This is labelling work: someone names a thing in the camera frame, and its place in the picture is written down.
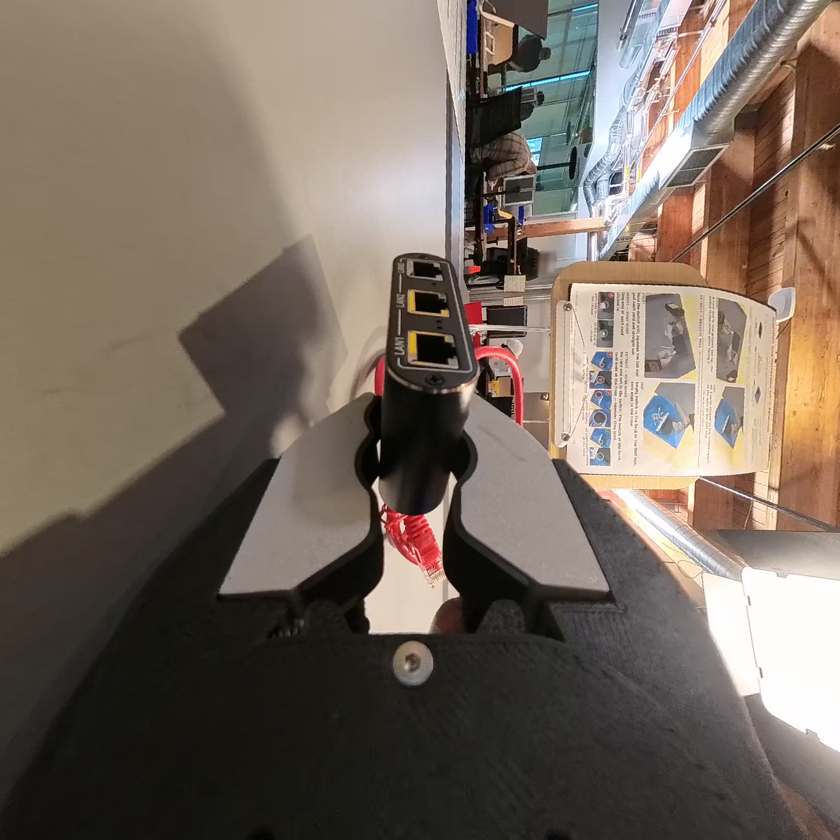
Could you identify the black metal pole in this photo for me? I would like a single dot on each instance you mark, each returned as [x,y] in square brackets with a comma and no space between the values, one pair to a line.
[754,197]

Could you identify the printed instruction sheet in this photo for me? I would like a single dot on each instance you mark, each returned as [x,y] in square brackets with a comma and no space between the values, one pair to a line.
[689,394]

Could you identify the person's right hand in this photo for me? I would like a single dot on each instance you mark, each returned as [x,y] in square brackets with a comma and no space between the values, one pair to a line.
[449,618]

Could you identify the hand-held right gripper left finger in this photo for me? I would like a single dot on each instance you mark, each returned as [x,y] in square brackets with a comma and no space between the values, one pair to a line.
[302,518]

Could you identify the red plastic bin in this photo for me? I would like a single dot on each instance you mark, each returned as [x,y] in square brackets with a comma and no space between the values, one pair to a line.
[477,313]

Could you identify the white sheet stand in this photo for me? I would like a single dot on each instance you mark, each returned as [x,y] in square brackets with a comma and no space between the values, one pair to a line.
[569,394]

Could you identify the silver ventilation duct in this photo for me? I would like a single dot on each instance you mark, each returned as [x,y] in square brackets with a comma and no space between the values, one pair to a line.
[682,531]
[741,72]
[607,177]

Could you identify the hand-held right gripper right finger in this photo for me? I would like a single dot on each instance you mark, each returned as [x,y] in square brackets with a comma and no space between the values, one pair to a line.
[531,518]

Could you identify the instruction poster board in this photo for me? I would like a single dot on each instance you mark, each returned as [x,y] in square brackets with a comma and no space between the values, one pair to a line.
[623,272]

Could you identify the black ethernet port box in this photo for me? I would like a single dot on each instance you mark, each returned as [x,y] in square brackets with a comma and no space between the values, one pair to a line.
[420,446]

